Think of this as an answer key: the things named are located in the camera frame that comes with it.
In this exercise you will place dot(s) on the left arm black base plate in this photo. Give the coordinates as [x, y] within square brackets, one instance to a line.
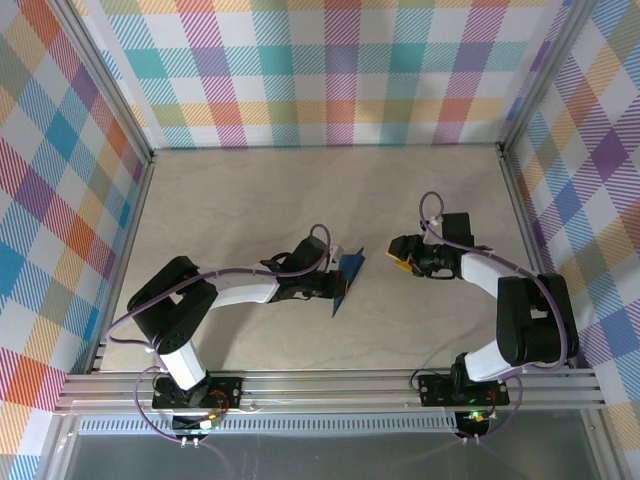
[227, 390]

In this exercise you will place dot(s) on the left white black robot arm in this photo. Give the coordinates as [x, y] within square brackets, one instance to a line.
[170, 310]

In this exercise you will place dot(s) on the aluminium frame corner post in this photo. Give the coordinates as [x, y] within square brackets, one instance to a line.
[542, 75]
[114, 95]

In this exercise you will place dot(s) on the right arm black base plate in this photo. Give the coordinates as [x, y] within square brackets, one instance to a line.
[435, 390]

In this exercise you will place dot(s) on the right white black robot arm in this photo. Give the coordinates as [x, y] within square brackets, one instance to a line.
[535, 320]

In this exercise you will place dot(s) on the grey metal panel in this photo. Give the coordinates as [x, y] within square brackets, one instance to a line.
[325, 460]

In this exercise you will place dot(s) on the blue paper sheet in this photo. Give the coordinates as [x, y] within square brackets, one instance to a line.
[352, 262]

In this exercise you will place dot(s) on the aluminium frame side rail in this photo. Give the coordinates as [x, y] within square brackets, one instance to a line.
[140, 200]
[518, 200]

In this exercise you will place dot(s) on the aluminium frame cross rail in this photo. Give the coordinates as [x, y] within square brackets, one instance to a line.
[325, 387]

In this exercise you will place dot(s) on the black controller board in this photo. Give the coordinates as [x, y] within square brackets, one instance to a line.
[475, 424]
[192, 424]

